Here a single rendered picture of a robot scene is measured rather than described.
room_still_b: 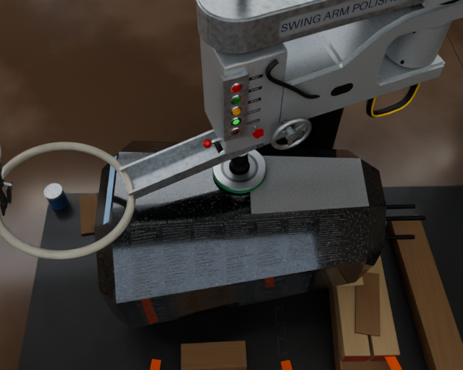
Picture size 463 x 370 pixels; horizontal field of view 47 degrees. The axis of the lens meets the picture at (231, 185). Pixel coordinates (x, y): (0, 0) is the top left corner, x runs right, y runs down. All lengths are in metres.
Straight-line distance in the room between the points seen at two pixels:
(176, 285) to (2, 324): 1.12
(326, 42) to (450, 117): 1.96
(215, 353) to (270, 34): 1.57
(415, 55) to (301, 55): 0.42
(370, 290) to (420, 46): 1.19
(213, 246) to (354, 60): 0.88
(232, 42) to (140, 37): 2.50
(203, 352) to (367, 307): 0.79
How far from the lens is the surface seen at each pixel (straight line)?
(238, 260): 2.11
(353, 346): 2.52
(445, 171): 3.38
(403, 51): 1.97
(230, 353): 2.56
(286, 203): 2.08
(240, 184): 2.08
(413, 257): 2.89
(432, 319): 2.79
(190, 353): 2.57
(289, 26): 1.50
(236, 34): 1.45
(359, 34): 1.77
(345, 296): 2.59
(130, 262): 2.12
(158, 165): 1.99
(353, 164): 2.23
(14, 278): 3.04
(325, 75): 1.75
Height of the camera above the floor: 2.61
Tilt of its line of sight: 58 degrees down
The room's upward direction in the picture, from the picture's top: straight up
